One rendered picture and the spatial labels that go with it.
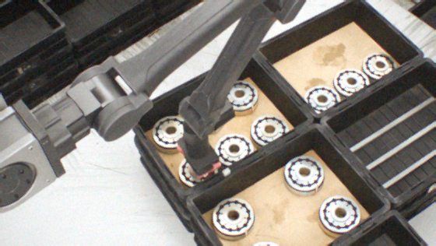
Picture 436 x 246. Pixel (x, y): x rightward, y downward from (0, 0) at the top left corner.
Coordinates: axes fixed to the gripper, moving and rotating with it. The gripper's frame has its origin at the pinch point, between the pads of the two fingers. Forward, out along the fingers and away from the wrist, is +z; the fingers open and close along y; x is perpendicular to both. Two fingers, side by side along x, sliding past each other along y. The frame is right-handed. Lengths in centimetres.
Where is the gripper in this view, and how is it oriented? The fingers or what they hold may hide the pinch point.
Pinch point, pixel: (200, 168)
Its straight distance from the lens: 156.0
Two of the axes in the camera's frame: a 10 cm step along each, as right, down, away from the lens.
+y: -5.2, -6.8, 5.1
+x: -8.5, 4.5, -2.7
